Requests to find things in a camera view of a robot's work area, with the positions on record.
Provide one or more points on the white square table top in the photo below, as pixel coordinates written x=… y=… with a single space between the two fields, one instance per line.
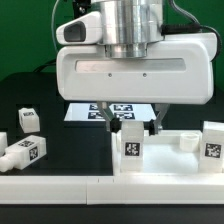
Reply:
x=170 y=152

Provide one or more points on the white part at left edge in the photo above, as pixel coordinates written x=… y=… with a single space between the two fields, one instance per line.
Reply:
x=3 y=142

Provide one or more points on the black camera pole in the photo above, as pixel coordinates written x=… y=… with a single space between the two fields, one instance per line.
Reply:
x=80 y=7

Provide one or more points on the white marker sheet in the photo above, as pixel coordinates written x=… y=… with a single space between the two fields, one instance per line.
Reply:
x=90 y=112

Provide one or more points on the white front fence bar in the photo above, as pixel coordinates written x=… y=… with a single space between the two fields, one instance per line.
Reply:
x=143 y=189

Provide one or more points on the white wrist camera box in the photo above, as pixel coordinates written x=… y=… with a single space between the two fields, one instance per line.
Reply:
x=86 y=29

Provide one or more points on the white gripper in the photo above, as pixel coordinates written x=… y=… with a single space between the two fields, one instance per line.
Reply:
x=177 y=70

